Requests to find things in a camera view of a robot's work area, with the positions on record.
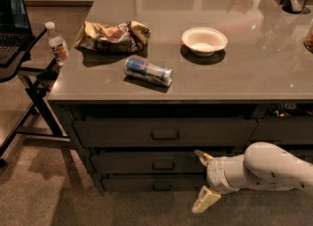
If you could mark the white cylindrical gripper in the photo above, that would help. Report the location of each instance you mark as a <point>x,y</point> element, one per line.
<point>215,175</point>

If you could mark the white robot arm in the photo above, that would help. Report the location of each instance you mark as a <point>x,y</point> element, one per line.
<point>263,166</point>

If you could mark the dark drawer cabinet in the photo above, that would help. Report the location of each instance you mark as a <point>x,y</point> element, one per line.
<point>70,112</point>

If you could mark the snack packet in drawer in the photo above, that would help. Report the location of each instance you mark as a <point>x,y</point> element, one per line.
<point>290,109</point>

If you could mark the blue silver energy drink can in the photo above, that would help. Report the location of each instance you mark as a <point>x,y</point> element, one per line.
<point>149,72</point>

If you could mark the white paper bowl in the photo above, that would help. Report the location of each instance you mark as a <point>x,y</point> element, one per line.
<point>204,41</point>

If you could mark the crumpled chip bag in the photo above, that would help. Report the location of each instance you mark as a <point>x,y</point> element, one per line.
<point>129,37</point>

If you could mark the black laptop stand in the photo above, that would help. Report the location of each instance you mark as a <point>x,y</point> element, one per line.
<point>37,82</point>

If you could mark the clear plastic water bottle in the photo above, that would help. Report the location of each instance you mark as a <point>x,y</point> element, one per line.
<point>57,44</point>

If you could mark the black laptop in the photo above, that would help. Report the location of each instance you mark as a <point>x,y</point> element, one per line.
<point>15,30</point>

